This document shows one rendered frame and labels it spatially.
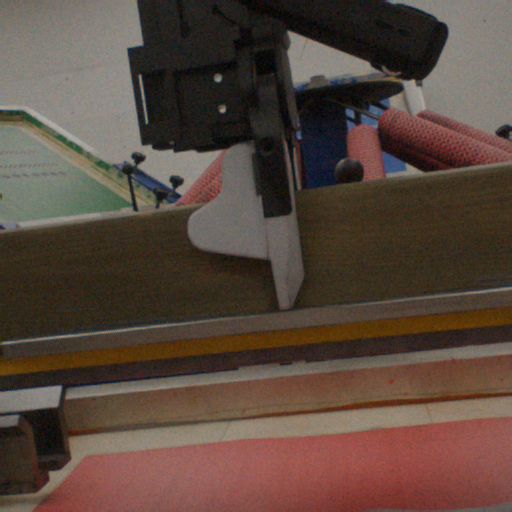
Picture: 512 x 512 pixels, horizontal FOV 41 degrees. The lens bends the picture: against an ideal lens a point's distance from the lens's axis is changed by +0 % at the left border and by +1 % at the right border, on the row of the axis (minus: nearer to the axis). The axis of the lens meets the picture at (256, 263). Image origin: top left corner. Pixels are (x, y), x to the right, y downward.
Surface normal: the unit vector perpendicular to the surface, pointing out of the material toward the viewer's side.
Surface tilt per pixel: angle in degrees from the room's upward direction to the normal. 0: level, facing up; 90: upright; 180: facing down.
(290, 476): 0
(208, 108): 90
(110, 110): 90
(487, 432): 0
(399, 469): 0
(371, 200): 90
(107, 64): 90
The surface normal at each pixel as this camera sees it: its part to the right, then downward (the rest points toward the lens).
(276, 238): -0.10, 0.33
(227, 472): -0.14, -0.99
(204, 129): -0.14, 0.11
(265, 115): -0.17, -0.18
